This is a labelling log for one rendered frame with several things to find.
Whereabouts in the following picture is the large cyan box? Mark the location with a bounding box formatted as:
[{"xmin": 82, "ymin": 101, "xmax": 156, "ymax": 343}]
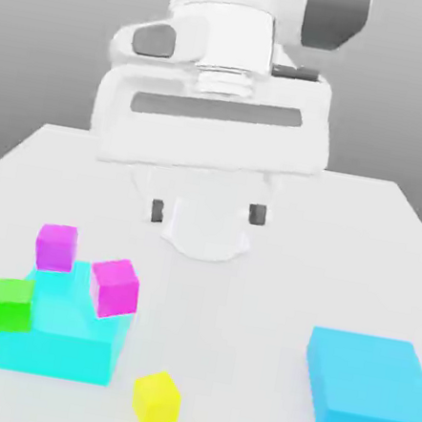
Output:
[{"xmin": 0, "ymin": 247, "xmax": 145, "ymax": 392}]

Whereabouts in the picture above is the small green cube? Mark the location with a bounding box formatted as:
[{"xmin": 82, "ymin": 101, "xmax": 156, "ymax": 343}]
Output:
[{"xmin": 0, "ymin": 273, "xmax": 41, "ymax": 340}]

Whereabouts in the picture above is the small magenta cube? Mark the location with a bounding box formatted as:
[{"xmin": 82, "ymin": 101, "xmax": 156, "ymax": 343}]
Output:
[
  {"xmin": 30, "ymin": 220, "xmax": 81, "ymax": 277},
  {"xmin": 82, "ymin": 252, "xmax": 146, "ymax": 326}
]

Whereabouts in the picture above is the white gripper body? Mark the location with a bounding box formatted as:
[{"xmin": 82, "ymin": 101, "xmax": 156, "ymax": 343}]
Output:
[{"xmin": 83, "ymin": 40, "xmax": 343, "ymax": 200}]

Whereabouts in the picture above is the small yellow cube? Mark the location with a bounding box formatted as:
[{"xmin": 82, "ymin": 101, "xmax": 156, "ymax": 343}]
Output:
[{"xmin": 126, "ymin": 366, "xmax": 187, "ymax": 422}]

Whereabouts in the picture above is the large light blue box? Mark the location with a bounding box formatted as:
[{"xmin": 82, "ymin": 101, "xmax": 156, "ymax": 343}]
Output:
[{"xmin": 293, "ymin": 324, "xmax": 422, "ymax": 422}]

